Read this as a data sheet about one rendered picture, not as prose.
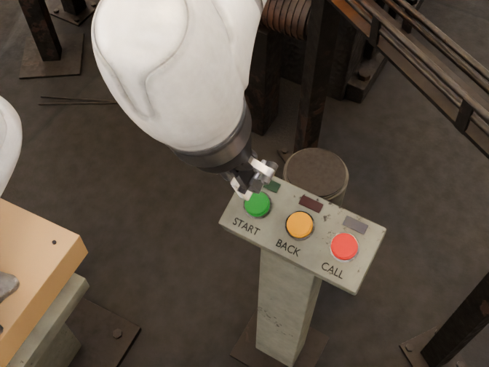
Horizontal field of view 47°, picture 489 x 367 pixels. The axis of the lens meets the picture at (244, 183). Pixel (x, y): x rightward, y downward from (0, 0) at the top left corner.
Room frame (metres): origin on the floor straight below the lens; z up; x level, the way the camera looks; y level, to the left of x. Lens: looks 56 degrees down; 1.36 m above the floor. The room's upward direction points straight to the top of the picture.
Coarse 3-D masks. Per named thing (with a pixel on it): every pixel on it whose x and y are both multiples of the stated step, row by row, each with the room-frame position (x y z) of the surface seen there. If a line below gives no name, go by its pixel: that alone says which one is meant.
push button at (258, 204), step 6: (252, 198) 0.47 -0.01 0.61; (258, 198) 0.47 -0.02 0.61; (264, 198) 0.47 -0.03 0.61; (246, 204) 0.46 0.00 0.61; (252, 204) 0.46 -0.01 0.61; (258, 204) 0.46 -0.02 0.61; (264, 204) 0.46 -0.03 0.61; (252, 210) 0.45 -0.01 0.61; (258, 210) 0.45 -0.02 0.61; (264, 210) 0.45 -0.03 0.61; (258, 216) 0.45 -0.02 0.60
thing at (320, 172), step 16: (288, 160) 0.62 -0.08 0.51; (304, 160) 0.61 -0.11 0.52; (320, 160) 0.61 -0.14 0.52; (336, 160) 0.61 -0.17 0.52; (288, 176) 0.58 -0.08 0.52; (304, 176) 0.58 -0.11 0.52; (320, 176) 0.58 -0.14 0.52; (336, 176) 0.58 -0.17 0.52; (320, 192) 0.54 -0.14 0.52; (336, 192) 0.54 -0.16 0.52
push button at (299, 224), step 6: (294, 216) 0.44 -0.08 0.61; (300, 216) 0.44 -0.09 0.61; (306, 216) 0.44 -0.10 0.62; (288, 222) 0.43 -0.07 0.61; (294, 222) 0.43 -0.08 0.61; (300, 222) 0.43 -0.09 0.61; (306, 222) 0.43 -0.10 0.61; (312, 222) 0.43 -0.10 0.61; (288, 228) 0.42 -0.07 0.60; (294, 228) 0.42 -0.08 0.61; (300, 228) 0.42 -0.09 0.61; (306, 228) 0.42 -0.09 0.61; (312, 228) 0.42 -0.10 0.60; (294, 234) 0.41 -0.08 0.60; (300, 234) 0.41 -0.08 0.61; (306, 234) 0.41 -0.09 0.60
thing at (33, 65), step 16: (32, 0) 1.40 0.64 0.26; (32, 16) 1.40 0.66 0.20; (48, 16) 1.44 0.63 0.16; (32, 32) 1.40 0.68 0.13; (48, 32) 1.40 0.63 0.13; (32, 48) 1.46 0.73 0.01; (48, 48) 1.40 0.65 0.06; (64, 48) 1.46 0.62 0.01; (80, 48) 1.46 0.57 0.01; (32, 64) 1.39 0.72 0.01; (48, 64) 1.39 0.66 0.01; (64, 64) 1.39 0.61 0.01; (80, 64) 1.39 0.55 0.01
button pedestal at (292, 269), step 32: (288, 192) 0.48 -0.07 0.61; (224, 224) 0.44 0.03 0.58; (256, 224) 0.44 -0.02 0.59; (320, 224) 0.43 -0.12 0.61; (288, 256) 0.38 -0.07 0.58; (320, 256) 0.38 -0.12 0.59; (288, 288) 0.39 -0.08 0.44; (352, 288) 0.33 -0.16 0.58; (256, 320) 0.49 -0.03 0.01; (288, 320) 0.39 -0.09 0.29; (256, 352) 0.41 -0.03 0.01; (288, 352) 0.38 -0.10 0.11; (320, 352) 0.41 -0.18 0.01
